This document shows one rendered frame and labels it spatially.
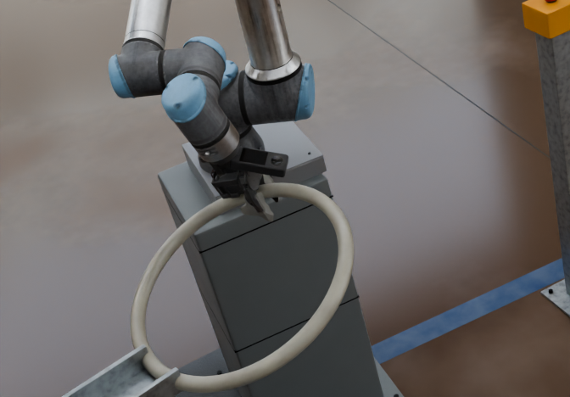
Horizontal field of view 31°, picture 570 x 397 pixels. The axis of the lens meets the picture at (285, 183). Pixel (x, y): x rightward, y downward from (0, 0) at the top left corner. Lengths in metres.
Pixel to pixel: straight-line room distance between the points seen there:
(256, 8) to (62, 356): 1.84
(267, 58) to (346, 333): 0.92
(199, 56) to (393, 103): 2.87
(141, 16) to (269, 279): 1.00
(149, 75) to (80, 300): 2.22
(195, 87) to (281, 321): 1.18
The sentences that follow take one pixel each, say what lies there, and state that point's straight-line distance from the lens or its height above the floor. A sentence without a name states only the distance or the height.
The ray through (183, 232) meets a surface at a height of 1.16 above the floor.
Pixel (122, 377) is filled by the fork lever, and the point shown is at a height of 1.08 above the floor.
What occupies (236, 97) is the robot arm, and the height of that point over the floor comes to 1.13.
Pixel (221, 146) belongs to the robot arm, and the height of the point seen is 1.37.
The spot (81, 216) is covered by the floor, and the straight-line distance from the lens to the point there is 4.72.
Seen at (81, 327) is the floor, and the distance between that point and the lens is 4.05.
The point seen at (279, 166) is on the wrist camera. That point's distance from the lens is 2.05.
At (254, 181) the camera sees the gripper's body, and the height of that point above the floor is 1.25.
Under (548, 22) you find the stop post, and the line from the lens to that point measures 2.93.
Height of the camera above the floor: 2.32
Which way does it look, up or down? 31 degrees down
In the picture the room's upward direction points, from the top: 16 degrees counter-clockwise
